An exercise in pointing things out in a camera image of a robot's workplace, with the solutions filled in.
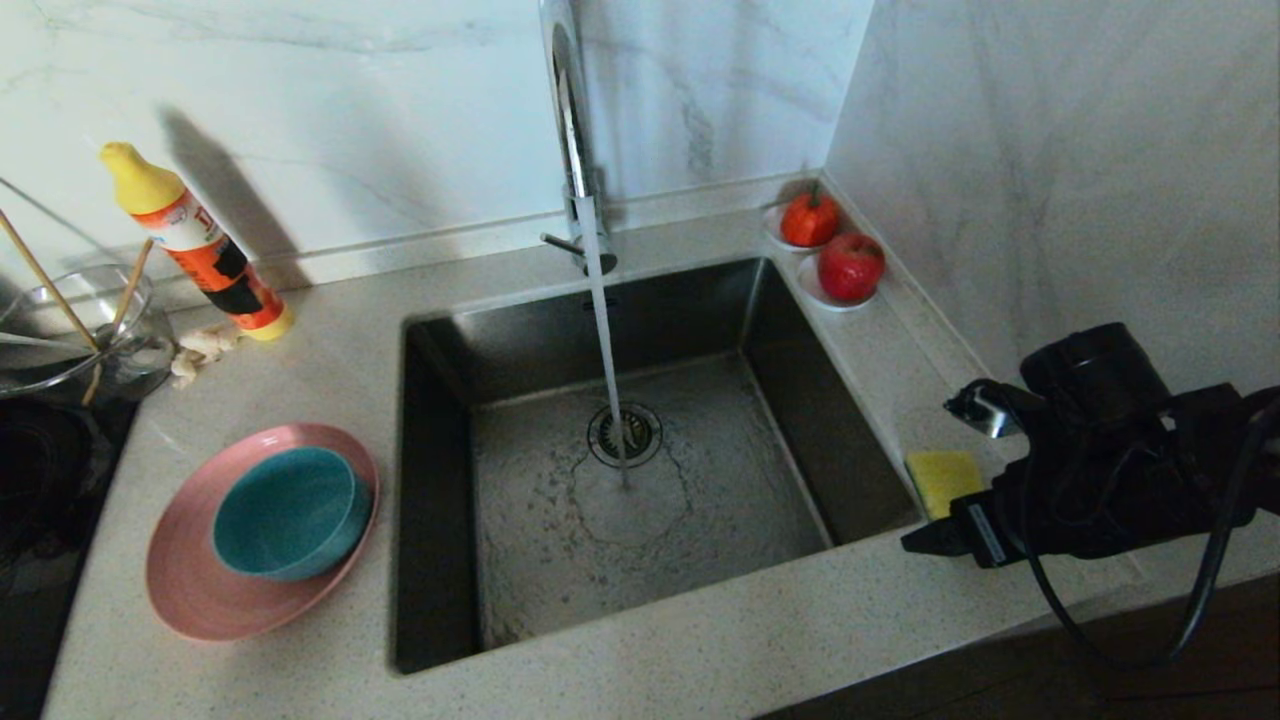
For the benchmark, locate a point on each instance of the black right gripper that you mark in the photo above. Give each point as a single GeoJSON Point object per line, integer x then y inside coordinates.
{"type": "Point", "coordinates": [1120, 490]}

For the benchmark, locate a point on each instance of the garlic bulb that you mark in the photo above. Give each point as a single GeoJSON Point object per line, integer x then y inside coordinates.
{"type": "Point", "coordinates": [205, 350]}

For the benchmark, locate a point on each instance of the silver spoon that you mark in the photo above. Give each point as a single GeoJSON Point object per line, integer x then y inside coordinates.
{"type": "Point", "coordinates": [50, 343]}

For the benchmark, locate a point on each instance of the clear glass pot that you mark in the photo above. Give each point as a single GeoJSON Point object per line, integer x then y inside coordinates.
{"type": "Point", "coordinates": [140, 350]}

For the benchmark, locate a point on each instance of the pink round plate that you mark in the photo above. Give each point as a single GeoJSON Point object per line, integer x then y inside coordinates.
{"type": "Point", "coordinates": [190, 590]}

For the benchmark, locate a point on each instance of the red tomato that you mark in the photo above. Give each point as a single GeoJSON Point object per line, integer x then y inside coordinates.
{"type": "Point", "coordinates": [808, 222]}

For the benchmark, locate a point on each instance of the chrome faucet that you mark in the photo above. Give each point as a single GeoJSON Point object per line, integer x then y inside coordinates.
{"type": "Point", "coordinates": [572, 130]}

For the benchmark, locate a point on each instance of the small white dish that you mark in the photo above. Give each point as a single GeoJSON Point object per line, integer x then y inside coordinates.
{"type": "Point", "coordinates": [812, 290]}
{"type": "Point", "coordinates": [770, 232]}

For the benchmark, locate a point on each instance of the red apple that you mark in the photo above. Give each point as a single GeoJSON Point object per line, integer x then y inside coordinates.
{"type": "Point", "coordinates": [850, 268]}

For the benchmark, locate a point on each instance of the wooden chopstick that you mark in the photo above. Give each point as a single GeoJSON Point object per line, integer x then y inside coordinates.
{"type": "Point", "coordinates": [50, 282]}
{"type": "Point", "coordinates": [125, 300]}

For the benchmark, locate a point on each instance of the teal blue bowl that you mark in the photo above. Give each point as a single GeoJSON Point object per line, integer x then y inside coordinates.
{"type": "Point", "coordinates": [290, 515]}

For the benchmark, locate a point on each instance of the black induction cooktop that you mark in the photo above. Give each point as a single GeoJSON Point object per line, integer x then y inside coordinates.
{"type": "Point", "coordinates": [40, 500]}

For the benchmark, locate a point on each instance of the metal sink drain strainer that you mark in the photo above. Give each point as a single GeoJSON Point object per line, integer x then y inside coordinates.
{"type": "Point", "coordinates": [640, 432]}

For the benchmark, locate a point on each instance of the stainless steel sink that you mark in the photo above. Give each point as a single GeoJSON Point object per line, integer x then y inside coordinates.
{"type": "Point", "coordinates": [700, 560]}

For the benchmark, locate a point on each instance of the orange detergent bottle yellow cap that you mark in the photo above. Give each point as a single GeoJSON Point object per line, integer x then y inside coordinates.
{"type": "Point", "coordinates": [200, 245]}

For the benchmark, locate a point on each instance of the yellow sponge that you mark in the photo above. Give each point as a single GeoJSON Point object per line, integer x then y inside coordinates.
{"type": "Point", "coordinates": [940, 480]}

